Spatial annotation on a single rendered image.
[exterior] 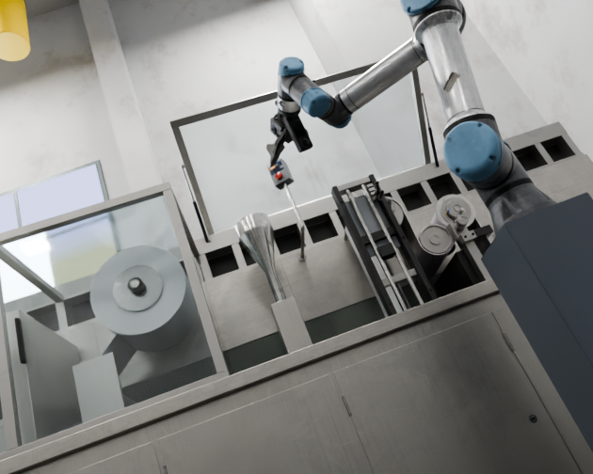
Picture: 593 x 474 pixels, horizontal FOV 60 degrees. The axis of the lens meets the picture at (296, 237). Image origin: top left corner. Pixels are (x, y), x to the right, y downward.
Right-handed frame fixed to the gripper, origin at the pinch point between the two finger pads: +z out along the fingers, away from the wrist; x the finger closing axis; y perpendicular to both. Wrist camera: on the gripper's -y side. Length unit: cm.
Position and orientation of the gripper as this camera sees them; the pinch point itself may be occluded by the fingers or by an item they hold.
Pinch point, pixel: (290, 159)
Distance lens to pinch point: 174.6
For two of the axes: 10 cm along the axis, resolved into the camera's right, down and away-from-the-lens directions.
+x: -8.0, 4.4, -4.1
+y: -6.0, -6.4, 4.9
